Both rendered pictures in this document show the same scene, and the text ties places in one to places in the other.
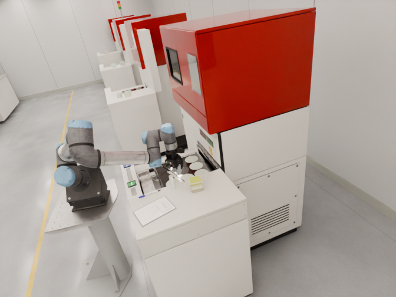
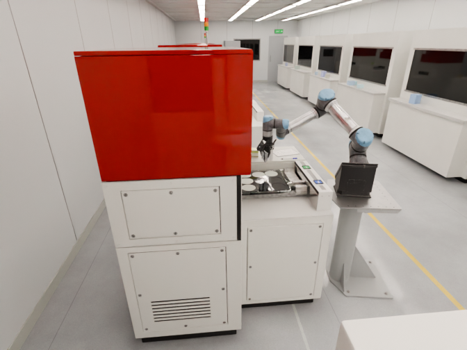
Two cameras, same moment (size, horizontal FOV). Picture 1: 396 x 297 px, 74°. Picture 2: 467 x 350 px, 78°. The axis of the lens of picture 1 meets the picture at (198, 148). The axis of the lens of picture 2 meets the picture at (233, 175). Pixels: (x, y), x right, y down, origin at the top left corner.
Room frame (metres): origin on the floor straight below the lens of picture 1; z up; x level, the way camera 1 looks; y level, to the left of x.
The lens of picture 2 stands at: (3.55, 0.31, 1.84)
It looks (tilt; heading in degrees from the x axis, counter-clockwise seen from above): 25 degrees down; 191
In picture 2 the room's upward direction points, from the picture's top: 1 degrees counter-clockwise
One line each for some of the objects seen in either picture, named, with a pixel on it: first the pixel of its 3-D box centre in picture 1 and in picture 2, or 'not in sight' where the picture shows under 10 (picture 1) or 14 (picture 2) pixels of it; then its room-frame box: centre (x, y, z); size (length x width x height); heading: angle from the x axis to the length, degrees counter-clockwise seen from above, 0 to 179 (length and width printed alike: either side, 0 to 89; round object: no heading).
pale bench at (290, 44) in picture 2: not in sight; (294, 62); (-10.03, 0.38, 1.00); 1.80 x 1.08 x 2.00; 16
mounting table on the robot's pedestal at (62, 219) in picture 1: (89, 208); (356, 200); (1.51, 0.85, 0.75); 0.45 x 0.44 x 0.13; 96
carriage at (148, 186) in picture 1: (148, 187); (294, 181); (1.50, 0.39, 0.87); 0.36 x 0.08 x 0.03; 16
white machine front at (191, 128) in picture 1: (199, 137); (233, 178); (1.83, -0.03, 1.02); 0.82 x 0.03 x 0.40; 16
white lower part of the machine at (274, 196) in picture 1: (242, 184); (188, 254); (1.93, -0.35, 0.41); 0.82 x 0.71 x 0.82; 16
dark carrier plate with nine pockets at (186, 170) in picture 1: (182, 170); (260, 180); (1.59, 0.14, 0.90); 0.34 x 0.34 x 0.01; 16
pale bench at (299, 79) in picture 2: not in sight; (311, 67); (-7.92, 0.99, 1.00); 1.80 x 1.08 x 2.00; 16
